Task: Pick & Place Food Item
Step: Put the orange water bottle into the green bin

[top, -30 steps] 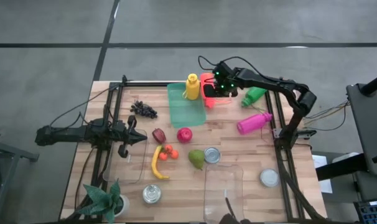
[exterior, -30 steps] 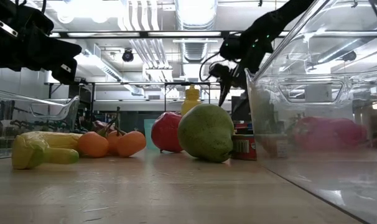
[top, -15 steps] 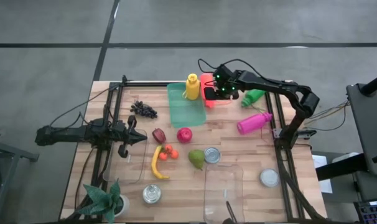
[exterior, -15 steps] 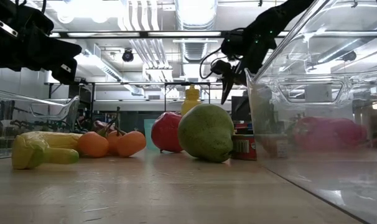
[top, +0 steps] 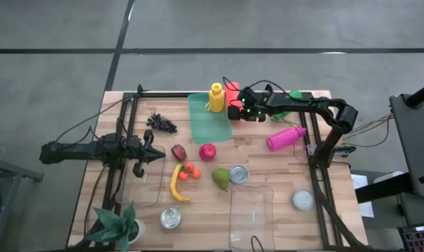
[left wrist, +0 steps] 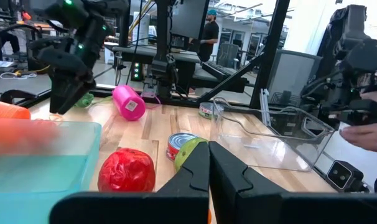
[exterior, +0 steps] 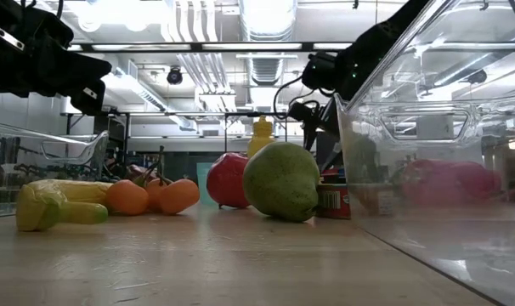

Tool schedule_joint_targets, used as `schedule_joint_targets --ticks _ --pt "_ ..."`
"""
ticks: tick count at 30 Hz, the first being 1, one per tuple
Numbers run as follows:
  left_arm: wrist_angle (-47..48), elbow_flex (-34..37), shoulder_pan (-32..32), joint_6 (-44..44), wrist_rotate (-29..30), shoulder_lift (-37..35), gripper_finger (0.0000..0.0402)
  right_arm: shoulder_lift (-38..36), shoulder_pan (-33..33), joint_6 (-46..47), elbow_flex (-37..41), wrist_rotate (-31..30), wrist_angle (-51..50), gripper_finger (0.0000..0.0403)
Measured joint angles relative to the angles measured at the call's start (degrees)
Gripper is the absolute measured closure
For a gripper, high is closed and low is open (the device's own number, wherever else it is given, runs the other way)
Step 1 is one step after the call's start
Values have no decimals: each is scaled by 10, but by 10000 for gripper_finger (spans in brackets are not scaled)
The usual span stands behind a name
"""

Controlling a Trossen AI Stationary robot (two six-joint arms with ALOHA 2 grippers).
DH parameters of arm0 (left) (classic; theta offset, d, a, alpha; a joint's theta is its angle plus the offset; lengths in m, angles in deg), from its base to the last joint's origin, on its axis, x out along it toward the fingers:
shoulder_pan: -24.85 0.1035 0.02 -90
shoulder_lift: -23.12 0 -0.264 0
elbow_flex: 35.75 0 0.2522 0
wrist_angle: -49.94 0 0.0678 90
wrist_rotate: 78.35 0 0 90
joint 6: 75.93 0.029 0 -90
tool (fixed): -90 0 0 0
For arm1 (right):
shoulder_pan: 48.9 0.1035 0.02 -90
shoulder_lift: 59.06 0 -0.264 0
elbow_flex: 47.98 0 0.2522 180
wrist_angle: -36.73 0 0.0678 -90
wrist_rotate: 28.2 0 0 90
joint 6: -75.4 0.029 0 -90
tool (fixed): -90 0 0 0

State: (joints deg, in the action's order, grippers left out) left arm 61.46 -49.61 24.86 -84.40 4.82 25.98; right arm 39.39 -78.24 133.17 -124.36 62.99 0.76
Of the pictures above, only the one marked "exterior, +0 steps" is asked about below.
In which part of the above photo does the red labelled tin can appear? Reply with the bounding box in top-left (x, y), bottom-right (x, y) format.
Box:
top-left (315, 182), bottom-right (394, 221)

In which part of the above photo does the black aluminium rig frame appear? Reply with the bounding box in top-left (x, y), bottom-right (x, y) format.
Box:
top-left (68, 41), bottom-right (515, 54)

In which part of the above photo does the black ceiling spotlight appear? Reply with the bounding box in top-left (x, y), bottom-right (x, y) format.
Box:
top-left (166, 65), bottom-right (184, 86)
top-left (467, 69), bottom-right (488, 85)

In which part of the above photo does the clear plastic bin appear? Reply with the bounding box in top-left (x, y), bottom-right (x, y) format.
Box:
top-left (0, 120), bottom-right (110, 218)
top-left (333, 0), bottom-right (515, 306)

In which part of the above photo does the green toy pear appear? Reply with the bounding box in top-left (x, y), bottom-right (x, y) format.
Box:
top-left (242, 141), bottom-right (321, 224)

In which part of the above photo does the yellow toy banana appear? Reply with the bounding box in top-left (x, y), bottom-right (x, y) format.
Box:
top-left (14, 178), bottom-right (114, 233)

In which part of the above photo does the dark red toy onion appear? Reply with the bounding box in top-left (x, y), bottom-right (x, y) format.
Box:
top-left (127, 163), bottom-right (159, 184)

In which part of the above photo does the pink plastic squeeze bottle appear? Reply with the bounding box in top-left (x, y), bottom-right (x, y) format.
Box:
top-left (401, 159), bottom-right (503, 208)

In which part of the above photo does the black background workbench frame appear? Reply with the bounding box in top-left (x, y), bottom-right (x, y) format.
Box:
top-left (61, 110), bottom-right (303, 154)

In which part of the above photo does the red toy apple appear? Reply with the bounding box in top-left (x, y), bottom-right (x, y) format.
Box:
top-left (206, 152), bottom-right (252, 210)

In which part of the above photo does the orange tomato cluster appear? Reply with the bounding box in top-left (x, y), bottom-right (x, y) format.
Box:
top-left (104, 146), bottom-right (201, 217)

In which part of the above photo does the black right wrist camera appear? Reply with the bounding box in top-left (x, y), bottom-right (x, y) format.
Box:
top-left (301, 50), bottom-right (338, 91)

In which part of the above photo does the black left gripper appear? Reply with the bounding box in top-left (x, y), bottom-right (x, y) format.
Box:
top-left (0, 2), bottom-right (113, 116)

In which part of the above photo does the yellow plastic squeeze bottle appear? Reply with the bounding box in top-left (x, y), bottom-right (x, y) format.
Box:
top-left (246, 115), bottom-right (276, 159)

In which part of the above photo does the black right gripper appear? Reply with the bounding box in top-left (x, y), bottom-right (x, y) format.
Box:
top-left (287, 87), bottom-right (348, 150)

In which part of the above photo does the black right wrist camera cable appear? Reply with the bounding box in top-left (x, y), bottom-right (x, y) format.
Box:
top-left (272, 76), bottom-right (326, 121)

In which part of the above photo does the teal translucent plastic tray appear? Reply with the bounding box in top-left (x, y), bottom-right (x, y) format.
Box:
top-left (197, 162), bottom-right (219, 206)

